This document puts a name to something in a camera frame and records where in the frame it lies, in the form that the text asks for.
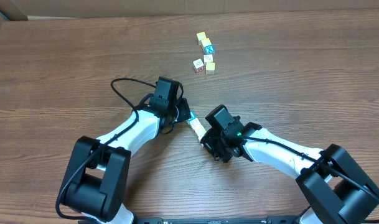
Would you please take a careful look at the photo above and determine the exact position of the blue L block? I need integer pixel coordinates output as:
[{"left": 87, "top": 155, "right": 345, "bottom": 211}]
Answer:
[{"left": 187, "top": 111, "right": 197, "bottom": 124}]

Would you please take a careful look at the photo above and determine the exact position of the red I block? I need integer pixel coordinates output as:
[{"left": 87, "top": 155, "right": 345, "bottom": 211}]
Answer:
[{"left": 188, "top": 118, "right": 202, "bottom": 132}]

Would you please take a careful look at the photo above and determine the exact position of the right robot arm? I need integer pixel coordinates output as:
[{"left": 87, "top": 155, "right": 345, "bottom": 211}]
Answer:
[{"left": 200, "top": 105, "right": 379, "bottom": 224}]

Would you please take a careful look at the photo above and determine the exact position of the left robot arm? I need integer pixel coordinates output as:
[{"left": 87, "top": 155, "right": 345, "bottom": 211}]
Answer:
[{"left": 55, "top": 77, "right": 190, "bottom": 223}]

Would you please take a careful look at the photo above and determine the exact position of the white block red side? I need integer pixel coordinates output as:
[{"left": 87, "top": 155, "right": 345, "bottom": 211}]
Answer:
[{"left": 193, "top": 58, "right": 205, "bottom": 73}]

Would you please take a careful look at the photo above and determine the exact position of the yellow block lower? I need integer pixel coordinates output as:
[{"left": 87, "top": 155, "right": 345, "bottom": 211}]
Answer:
[{"left": 205, "top": 62, "right": 215, "bottom": 75}]

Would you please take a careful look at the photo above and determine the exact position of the yellow block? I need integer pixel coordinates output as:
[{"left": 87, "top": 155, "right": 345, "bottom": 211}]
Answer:
[
  {"left": 196, "top": 32, "right": 207, "bottom": 45},
  {"left": 200, "top": 38, "right": 212, "bottom": 49},
  {"left": 205, "top": 62, "right": 215, "bottom": 75}
]

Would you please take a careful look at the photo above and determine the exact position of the blue X block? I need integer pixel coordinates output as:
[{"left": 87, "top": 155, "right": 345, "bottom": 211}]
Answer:
[{"left": 204, "top": 45, "right": 215, "bottom": 54}]

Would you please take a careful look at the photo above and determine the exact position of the yellow block far top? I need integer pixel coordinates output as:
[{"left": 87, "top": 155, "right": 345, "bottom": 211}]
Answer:
[{"left": 196, "top": 32, "right": 207, "bottom": 45}]

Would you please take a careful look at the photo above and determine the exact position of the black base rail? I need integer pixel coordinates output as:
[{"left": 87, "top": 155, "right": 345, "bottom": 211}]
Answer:
[{"left": 133, "top": 215, "right": 299, "bottom": 224}]

